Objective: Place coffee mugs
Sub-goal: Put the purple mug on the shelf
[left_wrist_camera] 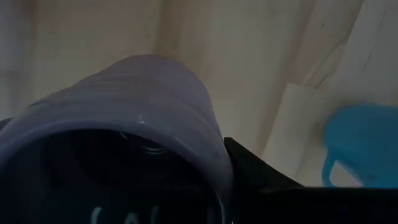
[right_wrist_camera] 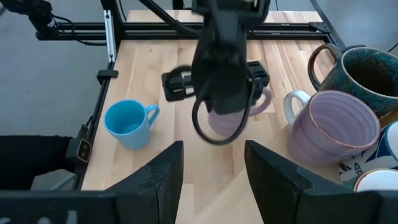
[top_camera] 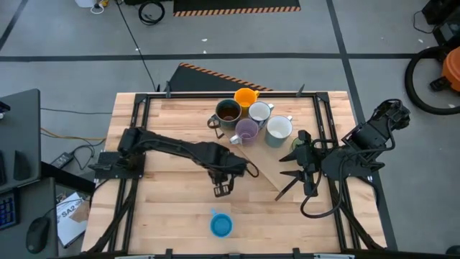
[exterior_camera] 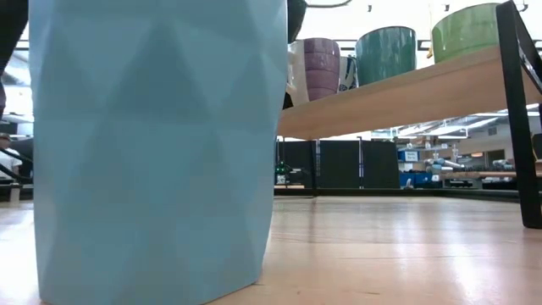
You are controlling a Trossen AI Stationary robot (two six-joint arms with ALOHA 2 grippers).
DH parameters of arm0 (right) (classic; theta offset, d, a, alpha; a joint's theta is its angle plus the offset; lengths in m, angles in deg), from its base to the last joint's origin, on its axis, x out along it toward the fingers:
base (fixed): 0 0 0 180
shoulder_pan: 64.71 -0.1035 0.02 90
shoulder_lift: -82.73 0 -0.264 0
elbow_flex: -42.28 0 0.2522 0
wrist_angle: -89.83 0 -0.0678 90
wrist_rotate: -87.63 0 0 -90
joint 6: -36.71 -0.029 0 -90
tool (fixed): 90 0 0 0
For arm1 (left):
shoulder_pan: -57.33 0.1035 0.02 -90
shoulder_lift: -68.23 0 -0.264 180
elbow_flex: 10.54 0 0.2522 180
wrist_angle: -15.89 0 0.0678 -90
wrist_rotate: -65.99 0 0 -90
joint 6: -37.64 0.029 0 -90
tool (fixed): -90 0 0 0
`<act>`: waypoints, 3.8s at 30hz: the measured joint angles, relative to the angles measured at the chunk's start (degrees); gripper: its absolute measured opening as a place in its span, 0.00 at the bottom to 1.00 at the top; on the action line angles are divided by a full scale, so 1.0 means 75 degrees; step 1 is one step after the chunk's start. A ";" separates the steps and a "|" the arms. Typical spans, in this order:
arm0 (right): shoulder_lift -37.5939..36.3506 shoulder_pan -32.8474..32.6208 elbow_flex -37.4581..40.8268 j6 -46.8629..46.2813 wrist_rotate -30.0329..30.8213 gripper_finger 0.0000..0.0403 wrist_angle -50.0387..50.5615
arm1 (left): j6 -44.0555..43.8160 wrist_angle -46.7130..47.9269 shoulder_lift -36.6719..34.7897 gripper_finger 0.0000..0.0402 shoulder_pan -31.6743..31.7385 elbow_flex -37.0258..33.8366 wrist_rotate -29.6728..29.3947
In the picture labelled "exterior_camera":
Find blue wall sign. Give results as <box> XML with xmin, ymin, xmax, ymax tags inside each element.
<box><xmin>396</xmin><ymin>149</ymin><xmax>421</xmax><ymax>164</ymax></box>

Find purple ribbed mug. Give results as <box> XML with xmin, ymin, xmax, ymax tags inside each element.
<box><xmin>289</xmin><ymin>36</ymin><xmax>342</xmax><ymax>107</ymax></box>

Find green glazed ceramic mug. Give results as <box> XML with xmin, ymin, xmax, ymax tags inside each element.
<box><xmin>430</xmin><ymin>2</ymin><xmax>501</xmax><ymax>64</ymax></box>

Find green electronic device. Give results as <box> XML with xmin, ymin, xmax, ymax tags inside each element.
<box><xmin>274</xmin><ymin>159</ymin><xmax>313</xmax><ymax>186</ymax></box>

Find light blue faceted mug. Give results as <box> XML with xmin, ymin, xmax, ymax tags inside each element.
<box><xmin>28</xmin><ymin>0</ymin><xmax>289</xmax><ymax>305</ymax></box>

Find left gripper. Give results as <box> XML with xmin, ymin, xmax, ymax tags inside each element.
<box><xmin>281</xmin><ymin>0</ymin><xmax>308</xmax><ymax>110</ymax></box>

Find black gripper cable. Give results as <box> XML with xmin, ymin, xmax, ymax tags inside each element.
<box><xmin>304</xmin><ymin>0</ymin><xmax>353</xmax><ymax>9</ymax></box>

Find person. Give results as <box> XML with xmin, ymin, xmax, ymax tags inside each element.
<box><xmin>0</xmin><ymin>132</ymin><xmax>23</xmax><ymax>184</ymax></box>

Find blue storage bins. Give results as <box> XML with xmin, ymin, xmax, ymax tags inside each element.
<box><xmin>399</xmin><ymin>170</ymin><xmax>434</xmax><ymax>188</ymax></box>

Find background wooden workbench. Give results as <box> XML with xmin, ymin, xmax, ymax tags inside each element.
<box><xmin>440</xmin><ymin>170</ymin><xmax>518</xmax><ymax>191</ymax></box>

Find white mug with blue pattern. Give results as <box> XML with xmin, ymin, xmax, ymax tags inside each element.
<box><xmin>337</xmin><ymin>54</ymin><xmax>360</xmax><ymax>93</ymax></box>

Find black partition panels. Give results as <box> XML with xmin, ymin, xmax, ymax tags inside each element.
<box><xmin>274</xmin><ymin>138</ymin><xmax>401</xmax><ymax>191</ymax></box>

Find black diagonal railing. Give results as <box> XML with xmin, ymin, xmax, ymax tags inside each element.
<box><xmin>0</xmin><ymin>147</ymin><xmax>34</xmax><ymax>184</ymax></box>

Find dark teal glazed mug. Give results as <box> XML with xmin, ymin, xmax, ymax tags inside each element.
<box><xmin>354</xmin><ymin>25</ymin><xmax>418</xmax><ymax>88</ymax></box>

